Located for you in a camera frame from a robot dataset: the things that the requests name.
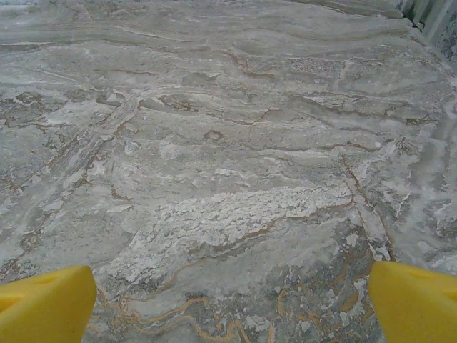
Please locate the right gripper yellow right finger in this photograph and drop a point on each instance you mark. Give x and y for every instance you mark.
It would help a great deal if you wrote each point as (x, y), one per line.
(417, 307)

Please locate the aluminium frame post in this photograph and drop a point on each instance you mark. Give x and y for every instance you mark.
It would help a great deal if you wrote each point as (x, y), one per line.
(425, 14)

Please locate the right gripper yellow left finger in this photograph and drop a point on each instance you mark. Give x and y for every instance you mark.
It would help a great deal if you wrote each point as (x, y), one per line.
(43, 307)

